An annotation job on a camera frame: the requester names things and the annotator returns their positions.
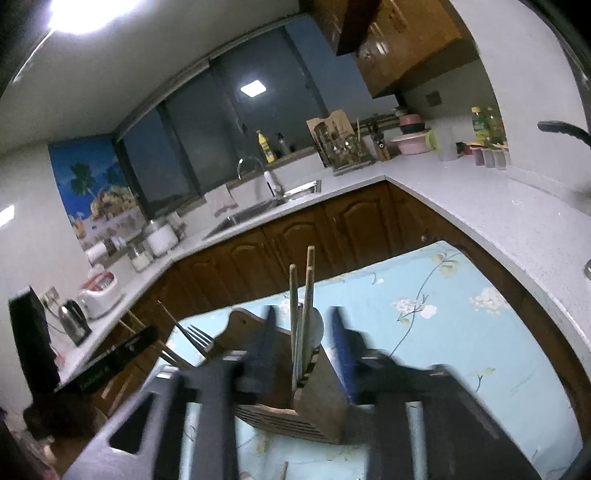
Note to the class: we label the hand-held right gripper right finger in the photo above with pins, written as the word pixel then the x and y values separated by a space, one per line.
pixel 342 353

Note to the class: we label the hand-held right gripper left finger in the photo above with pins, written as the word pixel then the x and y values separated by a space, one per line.
pixel 268 344

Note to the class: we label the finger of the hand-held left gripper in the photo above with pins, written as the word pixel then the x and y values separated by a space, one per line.
pixel 120 357

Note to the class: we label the wooden utensil holder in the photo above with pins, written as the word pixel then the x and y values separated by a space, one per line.
pixel 323 397

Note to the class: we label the metal fork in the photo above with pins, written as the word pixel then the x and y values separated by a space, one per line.
pixel 199 340

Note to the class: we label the dish rack with utensils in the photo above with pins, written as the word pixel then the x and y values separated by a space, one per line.
pixel 346 152

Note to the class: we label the white spoon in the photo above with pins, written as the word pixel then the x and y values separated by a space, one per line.
pixel 318 327

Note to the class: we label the steel electric kettle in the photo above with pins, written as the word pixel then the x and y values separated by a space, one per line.
pixel 75 323

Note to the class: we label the red and white rice cooker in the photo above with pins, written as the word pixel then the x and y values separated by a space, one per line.
pixel 98 295

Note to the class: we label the glass jar with white contents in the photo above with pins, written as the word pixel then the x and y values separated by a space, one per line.
pixel 141 261

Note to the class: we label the paper towel roll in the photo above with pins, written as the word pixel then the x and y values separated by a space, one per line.
pixel 97 253

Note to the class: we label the floral light blue tablecloth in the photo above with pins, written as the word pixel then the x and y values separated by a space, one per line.
pixel 461 346

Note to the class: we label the white cooking pot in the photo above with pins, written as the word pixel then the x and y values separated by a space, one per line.
pixel 161 240

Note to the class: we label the steel kitchen sink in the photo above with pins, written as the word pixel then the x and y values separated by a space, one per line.
pixel 244 214

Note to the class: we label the white dish towel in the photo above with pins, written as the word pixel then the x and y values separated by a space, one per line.
pixel 220 201

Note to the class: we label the white faucet water filter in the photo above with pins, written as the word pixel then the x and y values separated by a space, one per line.
pixel 272 184

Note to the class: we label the chrome sink faucet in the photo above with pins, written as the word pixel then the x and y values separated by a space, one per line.
pixel 242 162

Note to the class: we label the yellow dish soap bottle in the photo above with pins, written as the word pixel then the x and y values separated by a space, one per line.
pixel 266 147

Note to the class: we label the dark bottle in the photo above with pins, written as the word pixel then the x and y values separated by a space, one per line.
pixel 283 145

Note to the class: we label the knife block with black knives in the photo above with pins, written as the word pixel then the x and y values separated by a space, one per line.
pixel 379 143

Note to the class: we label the dark kitchen window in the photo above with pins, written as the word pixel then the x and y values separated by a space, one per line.
pixel 198 138

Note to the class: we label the stack of pink bowls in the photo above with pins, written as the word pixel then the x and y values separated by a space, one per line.
pixel 411 136

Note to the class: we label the wooden cutting board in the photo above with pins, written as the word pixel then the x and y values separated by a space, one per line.
pixel 325 123

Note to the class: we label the white plastic pitcher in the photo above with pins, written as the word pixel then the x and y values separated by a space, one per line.
pixel 446 145

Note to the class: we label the small spice jar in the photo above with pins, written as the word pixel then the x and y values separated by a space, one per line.
pixel 501 159
pixel 473 155
pixel 488 158

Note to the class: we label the black faucet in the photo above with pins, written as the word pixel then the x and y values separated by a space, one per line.
pixel 561 127

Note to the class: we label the wooden upper cabinets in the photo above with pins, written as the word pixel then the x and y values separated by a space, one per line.
pixel 415 41

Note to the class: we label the dark brown cabinet door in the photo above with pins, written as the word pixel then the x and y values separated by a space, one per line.
pixel 358 27

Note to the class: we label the ceiling light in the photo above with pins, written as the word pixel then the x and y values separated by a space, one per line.
pixel 92 14

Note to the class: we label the wall power outlet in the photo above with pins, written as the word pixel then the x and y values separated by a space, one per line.
pixel 50 297

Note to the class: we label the blue palm tree wall poster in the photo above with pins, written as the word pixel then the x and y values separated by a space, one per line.
pixel 87 184

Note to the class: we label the dark wall socket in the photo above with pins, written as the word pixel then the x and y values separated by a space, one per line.
pixel 432 98

